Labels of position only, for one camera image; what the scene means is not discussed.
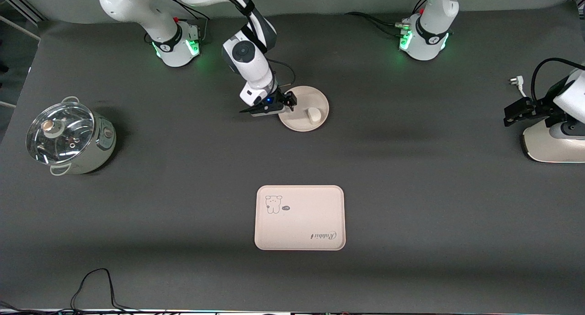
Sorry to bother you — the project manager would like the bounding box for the round cream plate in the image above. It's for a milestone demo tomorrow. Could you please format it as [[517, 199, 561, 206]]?
[[279, 86, 330, 133]]

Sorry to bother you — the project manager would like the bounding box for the cream rabbit print tray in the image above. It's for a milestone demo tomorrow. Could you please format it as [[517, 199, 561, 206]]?
[[254, 185, 346, 251]]

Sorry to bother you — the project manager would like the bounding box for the cream toaster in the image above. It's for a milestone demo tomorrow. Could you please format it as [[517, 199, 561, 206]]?
[[522, 121, 585, 163]]

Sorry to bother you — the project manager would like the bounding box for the dark grey table cloth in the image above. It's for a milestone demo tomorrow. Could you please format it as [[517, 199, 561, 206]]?
[[0, 2, 585, 312]]

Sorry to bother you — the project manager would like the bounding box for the cream electric cooking pot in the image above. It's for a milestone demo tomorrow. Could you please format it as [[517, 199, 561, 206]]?
[[26, 96, 117, 176]]

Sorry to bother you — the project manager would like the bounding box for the glass pot lid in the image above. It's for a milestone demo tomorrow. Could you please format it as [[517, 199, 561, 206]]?
[[26, 102, 96, 165]]

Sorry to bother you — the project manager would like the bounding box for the white toaster power cable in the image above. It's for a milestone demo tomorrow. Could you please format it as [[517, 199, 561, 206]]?
[[510, 76, 531, 101]]

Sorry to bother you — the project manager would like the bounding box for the black arm base cable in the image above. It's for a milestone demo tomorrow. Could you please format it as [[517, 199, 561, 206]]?
[[345, 0, 428, 37], [144, 0, 214, 46]]

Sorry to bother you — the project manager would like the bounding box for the thin black loose cable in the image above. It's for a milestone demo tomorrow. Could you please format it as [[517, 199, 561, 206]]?
[[71, 268, 138, 312]]

